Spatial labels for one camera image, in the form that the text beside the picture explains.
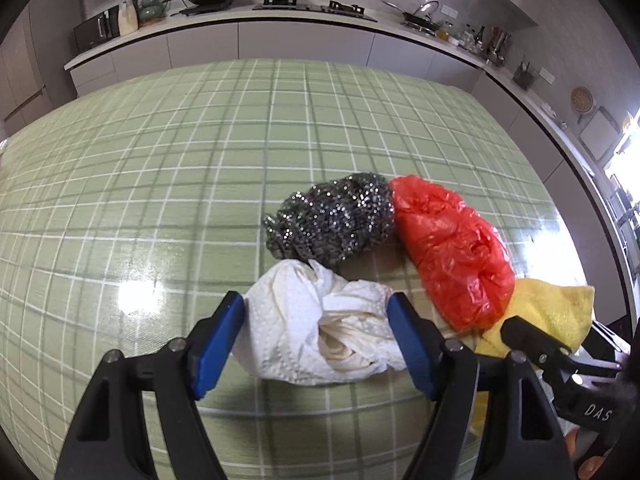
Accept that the black microwave oven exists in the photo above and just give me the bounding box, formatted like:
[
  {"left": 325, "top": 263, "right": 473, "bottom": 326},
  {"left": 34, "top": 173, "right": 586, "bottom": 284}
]
[{"left": 74, "top": 10, "right": 118, "bottom": 53}]

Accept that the person's right hand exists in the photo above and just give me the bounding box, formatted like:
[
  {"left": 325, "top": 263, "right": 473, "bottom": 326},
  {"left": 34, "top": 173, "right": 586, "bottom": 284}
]
[{"left": 565, "top": 430, "right": 616, "bottom": 480}]

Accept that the row of seasoning bottles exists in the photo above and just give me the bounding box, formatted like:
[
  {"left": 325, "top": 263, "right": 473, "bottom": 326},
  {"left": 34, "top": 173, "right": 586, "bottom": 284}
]
[{"left": 440, "top": 22, "right": 488, "bottom": 54}]

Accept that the black utensil holder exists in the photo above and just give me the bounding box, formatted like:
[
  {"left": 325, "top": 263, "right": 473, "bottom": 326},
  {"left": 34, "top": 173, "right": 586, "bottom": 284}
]
[{"left": 513, "top": 61, "right": 540, "bottom": 90}]

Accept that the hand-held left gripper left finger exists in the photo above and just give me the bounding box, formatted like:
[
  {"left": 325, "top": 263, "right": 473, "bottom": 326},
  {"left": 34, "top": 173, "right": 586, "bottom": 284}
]
[{"left": 54, "top": 290, "right": 246, "bottom": 480}]

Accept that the white plastic jug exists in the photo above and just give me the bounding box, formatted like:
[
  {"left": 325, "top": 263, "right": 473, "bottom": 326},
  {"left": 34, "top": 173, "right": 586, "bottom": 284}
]
[{"left": 118, "top": 1, "right": 139, "bottom": 37}]

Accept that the green ceramic teapot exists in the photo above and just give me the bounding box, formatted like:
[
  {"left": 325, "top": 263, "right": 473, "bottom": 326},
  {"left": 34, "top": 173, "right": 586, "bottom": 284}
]
[{"left": 139, "top": 0, "right": 166, "bottom": 23}]

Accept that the steel pan with lid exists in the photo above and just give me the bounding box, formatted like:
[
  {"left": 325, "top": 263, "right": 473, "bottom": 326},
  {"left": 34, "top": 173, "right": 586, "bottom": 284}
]
[{"left": 382, "top": 0, "right": 443, "bottom": 31}]

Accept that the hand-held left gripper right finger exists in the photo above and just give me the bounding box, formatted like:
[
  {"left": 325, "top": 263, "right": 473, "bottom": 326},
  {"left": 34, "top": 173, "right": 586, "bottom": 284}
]
[{"left": 387, "top": 291, "right": 566, "bottom": 480}]

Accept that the yellow cloth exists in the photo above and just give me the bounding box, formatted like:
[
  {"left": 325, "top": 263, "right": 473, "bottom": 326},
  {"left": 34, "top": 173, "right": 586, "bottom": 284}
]
[{"left": 470, "top": 277, "right": 597, "bottom": 436}]

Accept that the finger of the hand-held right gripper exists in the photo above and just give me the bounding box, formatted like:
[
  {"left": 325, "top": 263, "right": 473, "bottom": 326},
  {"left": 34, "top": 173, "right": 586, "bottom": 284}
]
[{"left": 500, "top": 316, "right": 574, "bottom": 376}]

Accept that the round wooden trivet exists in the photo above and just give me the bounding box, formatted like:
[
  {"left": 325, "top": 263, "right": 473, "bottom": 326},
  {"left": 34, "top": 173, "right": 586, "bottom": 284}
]
[{"left": 571, "top": 86, "right": 596, "bottom": 116}]

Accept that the steel wool scrubber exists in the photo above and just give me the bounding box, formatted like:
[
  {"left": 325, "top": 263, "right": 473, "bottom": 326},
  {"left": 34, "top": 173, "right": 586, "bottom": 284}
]
[{"left": 262, "top": 172, "right": 398, "bottom": 266}]

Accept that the red plastic bag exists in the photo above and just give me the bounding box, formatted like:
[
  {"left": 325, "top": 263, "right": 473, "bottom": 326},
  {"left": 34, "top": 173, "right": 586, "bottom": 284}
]
[{"left": 389, "top": 175, "right": 516, "bottom": 332}]

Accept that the black gas stove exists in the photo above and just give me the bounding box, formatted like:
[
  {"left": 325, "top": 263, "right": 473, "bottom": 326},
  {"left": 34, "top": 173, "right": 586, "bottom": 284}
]
[{"left": 252, "top": 0, "right": 378, "bottom": 22}]

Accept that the white paper towel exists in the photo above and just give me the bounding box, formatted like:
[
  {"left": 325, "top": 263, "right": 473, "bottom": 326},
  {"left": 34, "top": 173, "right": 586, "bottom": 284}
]
[{"left": 234, "top": 258, "right": 407, "bottom": 386}]

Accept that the green checked tablecloth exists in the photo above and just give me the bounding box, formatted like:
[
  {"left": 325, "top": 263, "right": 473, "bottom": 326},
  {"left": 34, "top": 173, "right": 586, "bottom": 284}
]
[{"left": 0, "top": 57, "right": 590, "bottom": 480}]

